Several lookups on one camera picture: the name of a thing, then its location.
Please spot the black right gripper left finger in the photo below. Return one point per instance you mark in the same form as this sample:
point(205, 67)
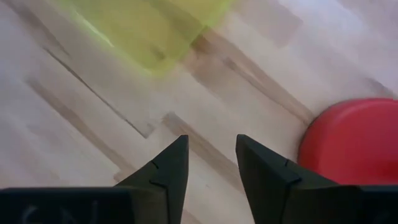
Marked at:
point(149, 199)

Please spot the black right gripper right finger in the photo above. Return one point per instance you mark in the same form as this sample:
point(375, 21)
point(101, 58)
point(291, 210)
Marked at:
point(280, 199)

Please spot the red desk lamp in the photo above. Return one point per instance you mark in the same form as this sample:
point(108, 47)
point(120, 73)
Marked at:
point(357, 143)

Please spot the yellow-green plastic supply box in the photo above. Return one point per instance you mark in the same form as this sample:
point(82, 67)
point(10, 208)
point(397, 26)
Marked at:
point(146, 34)

